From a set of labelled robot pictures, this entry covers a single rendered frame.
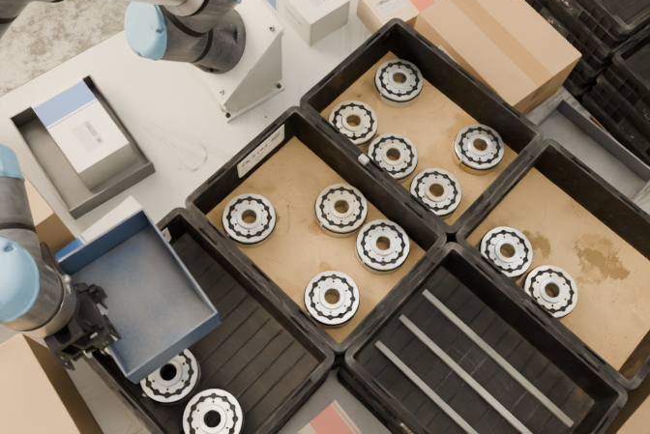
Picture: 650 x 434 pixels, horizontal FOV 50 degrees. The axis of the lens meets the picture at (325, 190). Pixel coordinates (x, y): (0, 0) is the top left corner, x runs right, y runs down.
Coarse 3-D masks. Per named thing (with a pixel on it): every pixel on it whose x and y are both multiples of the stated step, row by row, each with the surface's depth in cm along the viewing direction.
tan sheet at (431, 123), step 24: (360, 96) 150; (432, 96) 151; (384, 120) 148; (408, 120) 148; (432, 120) 149; (456, 120) 149; (432, 144) 147; (504, 144) 147; (456, 168) 145; (504, 168) 145; (432, 192) 142; (480, 192) 143; (456, 216) 140
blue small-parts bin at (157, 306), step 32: (128, 224) 105; (64, 256) 101; (96, 256) 107; (128, 256) 108; (160, 256) 109; (128, 288) 106; (160, 288) 107; (192, 288) 107; (128, 320) 105; (160, 320) 105; (192, 320) 105; (128, 352) 103; (160, 352) 97
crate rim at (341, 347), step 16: (288, 112) 136; (304, 112) 136; (272, 128) 136; (320, 128) 135; (256, 144) 133; (336, 144) 134; (240, 160) 132; (352, 160) 133; (192, 192) 129; (192, 208) 128; (416, 208) 130; (208, 224) 126; (432, 224) 129; (224, 240) 125; (240, 256) 124; (432, 256) 126; (256, 272) 123; (416, 272) 125; (272, 288) 122; (400, 288) 124; (288, 304) 121; (384, 304) 124; (304, 320) 121; (368, 320) 121; (320, 336) 120; (352, 336) 120; (336, 352) 120
